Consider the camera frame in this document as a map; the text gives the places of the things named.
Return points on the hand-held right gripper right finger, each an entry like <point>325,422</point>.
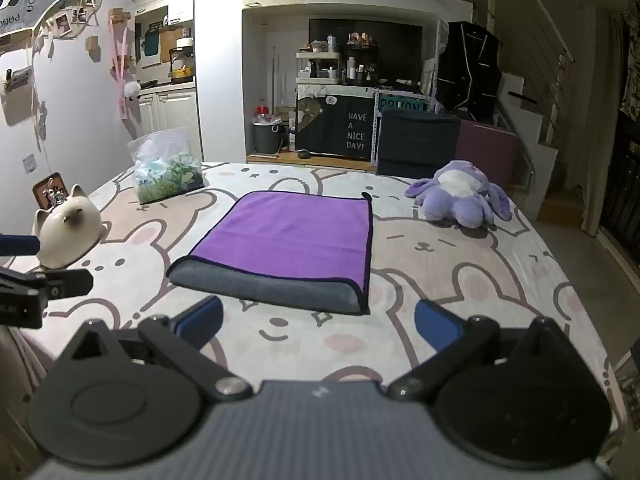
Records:
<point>436,321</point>

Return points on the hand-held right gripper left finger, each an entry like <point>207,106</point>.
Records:
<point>200,316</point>

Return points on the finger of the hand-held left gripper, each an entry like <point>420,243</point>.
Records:
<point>19,244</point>
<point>60,284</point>

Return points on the purple and grey towel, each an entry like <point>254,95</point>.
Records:
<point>295,232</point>

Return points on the white cat figurine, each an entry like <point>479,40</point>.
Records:
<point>67,232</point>

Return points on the small brown framed ornament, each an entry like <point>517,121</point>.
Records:
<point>46,189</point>

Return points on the purple plush bunny toy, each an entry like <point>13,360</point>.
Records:
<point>457,195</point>

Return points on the clear plastic bag of items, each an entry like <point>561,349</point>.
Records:
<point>167,172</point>

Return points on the mauve panel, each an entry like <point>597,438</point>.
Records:
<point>487,152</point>

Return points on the dark chair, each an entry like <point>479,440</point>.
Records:
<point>417,142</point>

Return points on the grey trash bin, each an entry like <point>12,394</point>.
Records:
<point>266,135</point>

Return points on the white kitchen cabinet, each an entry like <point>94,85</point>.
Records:
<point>167,117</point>

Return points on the white staircase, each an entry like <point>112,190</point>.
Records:
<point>532,130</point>

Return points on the green sign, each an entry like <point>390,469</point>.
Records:
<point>402,105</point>

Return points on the black lettered cloth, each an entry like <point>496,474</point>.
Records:
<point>330,127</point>

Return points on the yellow pot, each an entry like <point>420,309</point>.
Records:
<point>181,74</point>

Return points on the teal hanging board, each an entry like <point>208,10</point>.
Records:
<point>150,42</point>

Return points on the black garment with white trim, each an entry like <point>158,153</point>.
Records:
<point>467,67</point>

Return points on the light curtain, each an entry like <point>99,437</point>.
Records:
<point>602,120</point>

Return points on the white storage rack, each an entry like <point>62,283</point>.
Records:
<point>317,80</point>

